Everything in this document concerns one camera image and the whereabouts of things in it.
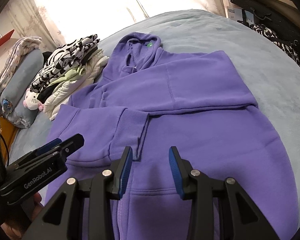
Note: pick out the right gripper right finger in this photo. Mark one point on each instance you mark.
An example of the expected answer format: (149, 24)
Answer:
(220, 208)

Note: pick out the red wall decoration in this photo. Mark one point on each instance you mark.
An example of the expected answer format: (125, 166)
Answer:
(6, 37)

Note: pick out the white folded garment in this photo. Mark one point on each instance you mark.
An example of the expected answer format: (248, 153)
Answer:
(61, 93)

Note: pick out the person's left hand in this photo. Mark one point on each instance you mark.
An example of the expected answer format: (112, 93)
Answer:
(19, 220)

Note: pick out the black fuzzy garment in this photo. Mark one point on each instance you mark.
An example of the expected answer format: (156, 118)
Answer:
(46, 56)

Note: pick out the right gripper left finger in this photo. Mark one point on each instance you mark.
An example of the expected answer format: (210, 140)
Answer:
(62, 217)

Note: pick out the floral sheer curtain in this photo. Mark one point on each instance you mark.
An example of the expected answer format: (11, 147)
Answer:
(61, 21)

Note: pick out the black white cloth by bed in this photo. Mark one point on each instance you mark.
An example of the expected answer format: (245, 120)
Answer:
(290, 48)

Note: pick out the purple hoodie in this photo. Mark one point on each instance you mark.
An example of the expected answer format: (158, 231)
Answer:
(151, 99)

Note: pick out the floral folded quilt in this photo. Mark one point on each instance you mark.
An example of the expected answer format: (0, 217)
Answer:
(22, 47)

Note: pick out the white pink cat plush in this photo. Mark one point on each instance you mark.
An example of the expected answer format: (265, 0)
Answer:
(31, 102)

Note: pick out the upper blue pillow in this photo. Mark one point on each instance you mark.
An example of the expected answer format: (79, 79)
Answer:
(15, 90)

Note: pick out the black white patterned garment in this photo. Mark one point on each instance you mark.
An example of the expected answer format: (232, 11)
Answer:
(64, 58)

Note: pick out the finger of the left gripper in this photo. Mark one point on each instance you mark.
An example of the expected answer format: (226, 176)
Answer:
(69, 146)
(47, 147)

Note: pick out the light green folded garment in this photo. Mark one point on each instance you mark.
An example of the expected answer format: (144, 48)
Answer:
(72, 74)

